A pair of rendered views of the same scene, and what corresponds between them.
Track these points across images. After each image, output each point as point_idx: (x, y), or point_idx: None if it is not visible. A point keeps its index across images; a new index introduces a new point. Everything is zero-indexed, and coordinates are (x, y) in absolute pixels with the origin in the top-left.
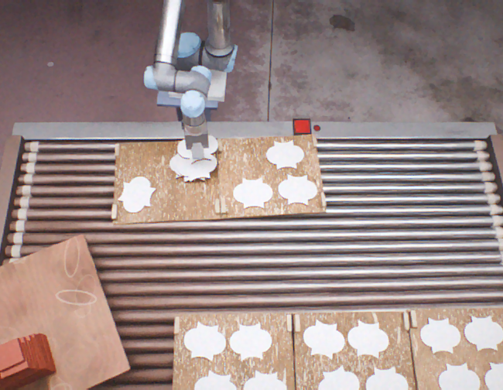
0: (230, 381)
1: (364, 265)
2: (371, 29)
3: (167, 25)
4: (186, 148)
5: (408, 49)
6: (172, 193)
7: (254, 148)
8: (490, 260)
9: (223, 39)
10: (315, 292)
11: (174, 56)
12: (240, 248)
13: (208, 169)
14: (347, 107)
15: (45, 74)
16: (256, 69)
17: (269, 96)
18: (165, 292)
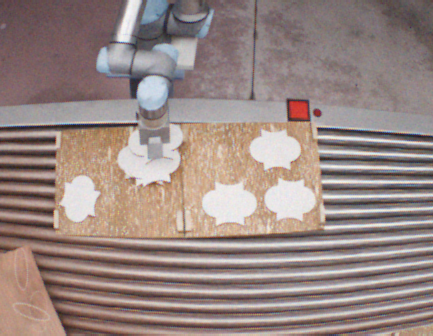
0: None
1: (359, 290)
2: None
3: (130, 2)
4: (140, 144)
5: (411, 14)
6: (120, 200)
7: (234, 139)
8: None
9: (196, 6)
10: (300, 324)
11: (134, 35)
12: (210, 276)
13: (168, 169)
14: (354, 72)
15: None
16: (237, 14)
17: (255, 47)
18: (119, 319)
